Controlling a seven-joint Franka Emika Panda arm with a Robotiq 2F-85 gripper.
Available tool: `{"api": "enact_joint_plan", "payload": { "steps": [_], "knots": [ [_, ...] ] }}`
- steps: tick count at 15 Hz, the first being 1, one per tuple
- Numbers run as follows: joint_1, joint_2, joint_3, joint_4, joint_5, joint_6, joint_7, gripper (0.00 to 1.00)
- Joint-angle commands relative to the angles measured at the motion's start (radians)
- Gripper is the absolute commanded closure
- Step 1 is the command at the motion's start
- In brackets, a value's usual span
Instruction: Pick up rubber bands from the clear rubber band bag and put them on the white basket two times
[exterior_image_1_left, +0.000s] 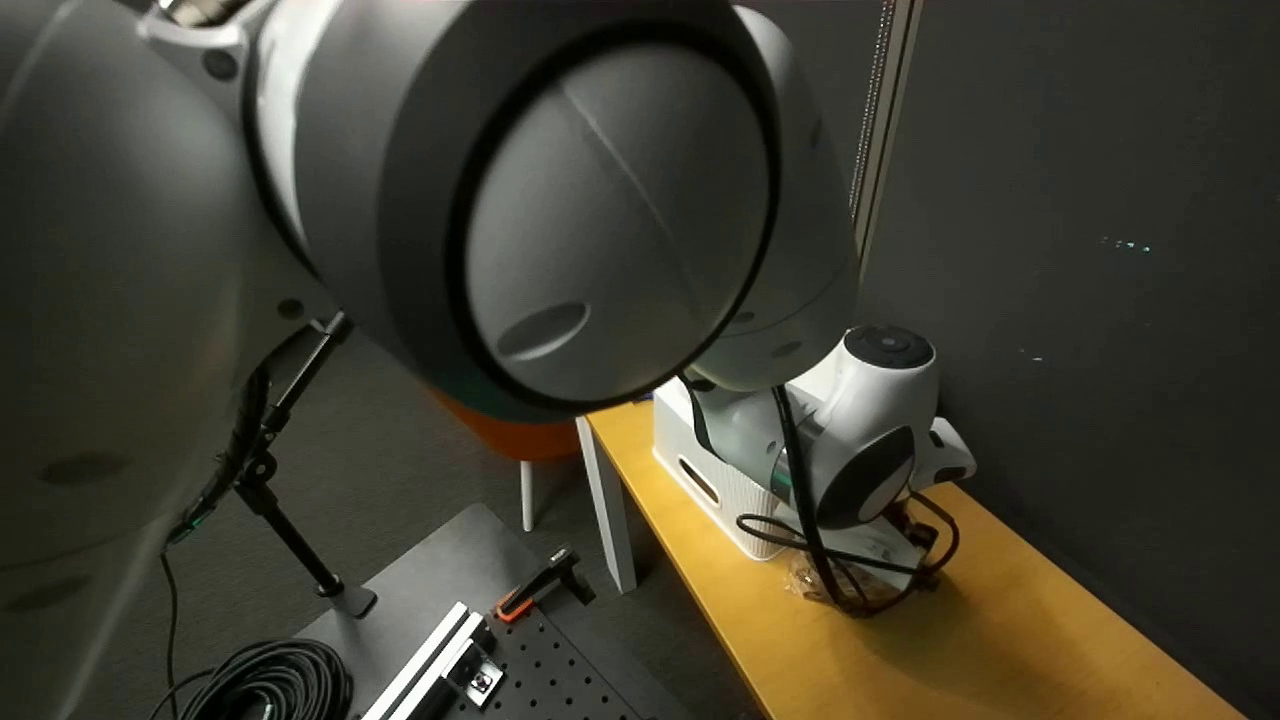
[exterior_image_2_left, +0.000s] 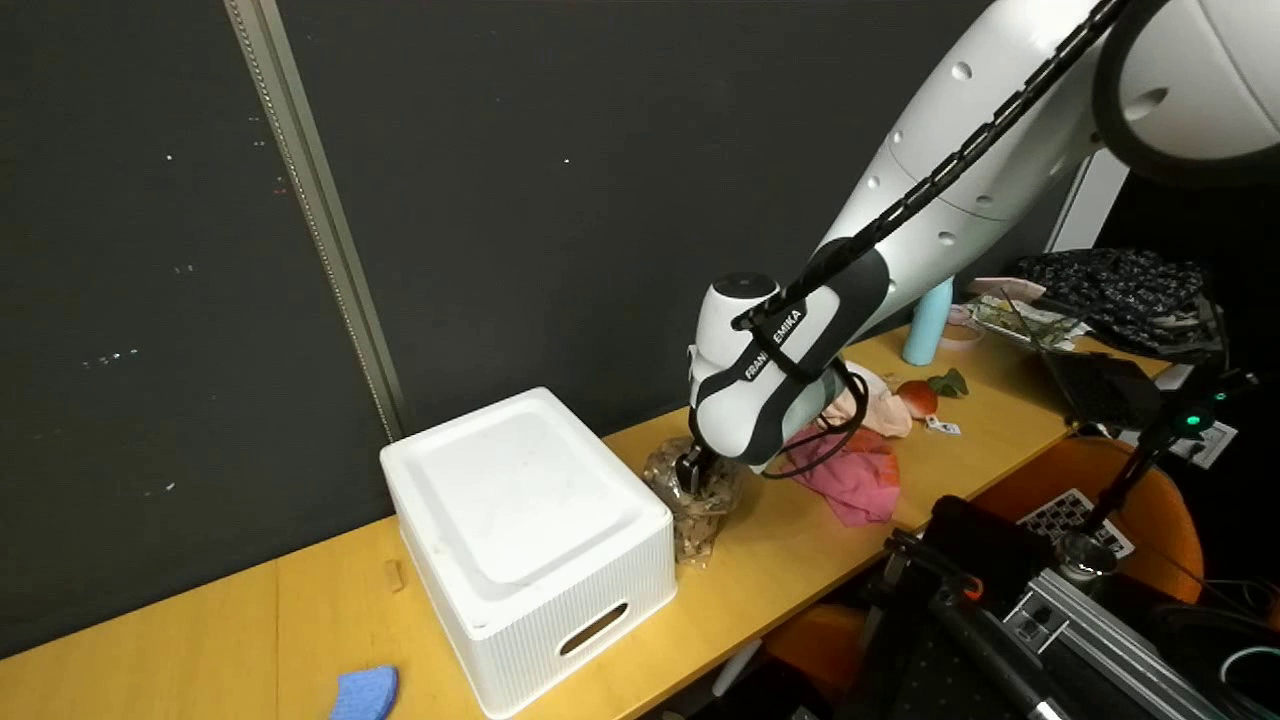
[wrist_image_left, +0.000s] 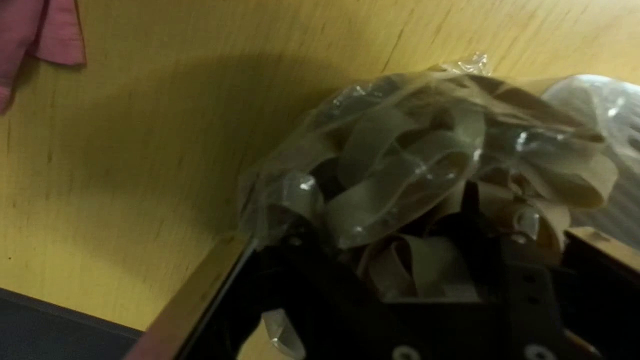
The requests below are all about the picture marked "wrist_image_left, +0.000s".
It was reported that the pink cloth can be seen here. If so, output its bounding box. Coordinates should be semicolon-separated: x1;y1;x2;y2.
0;0;88;115

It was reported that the clear rubber band bag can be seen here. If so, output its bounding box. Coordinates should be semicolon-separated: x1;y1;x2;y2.
236;52;622;267

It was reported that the tan rubber band bunch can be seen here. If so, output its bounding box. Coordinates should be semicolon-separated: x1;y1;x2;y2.
359;231;482;303

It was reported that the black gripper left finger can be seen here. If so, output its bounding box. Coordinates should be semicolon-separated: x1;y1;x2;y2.
125;227;402;360

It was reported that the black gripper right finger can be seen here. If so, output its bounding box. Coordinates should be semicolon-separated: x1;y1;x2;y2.
467;181;640;360

